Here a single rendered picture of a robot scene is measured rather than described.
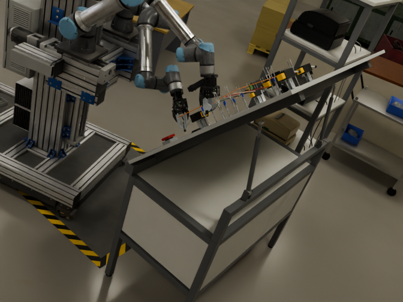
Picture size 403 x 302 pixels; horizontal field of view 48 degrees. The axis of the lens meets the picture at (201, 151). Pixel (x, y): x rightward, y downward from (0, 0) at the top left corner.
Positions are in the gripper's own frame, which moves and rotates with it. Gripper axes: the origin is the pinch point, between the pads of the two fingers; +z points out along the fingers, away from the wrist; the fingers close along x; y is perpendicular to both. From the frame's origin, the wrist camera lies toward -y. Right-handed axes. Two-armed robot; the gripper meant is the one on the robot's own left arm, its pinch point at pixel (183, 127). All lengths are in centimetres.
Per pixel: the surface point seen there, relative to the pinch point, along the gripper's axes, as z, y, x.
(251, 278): 88, -87, 39
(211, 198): 39.8, -6.0, 8.0
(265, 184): 40, 10, 33
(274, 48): -55, -31, 76
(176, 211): 44.7, 6.1, -13.3
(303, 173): 30, -40, 76
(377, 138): -27, -239, 259
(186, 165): 16.3, -20.0, 0.1
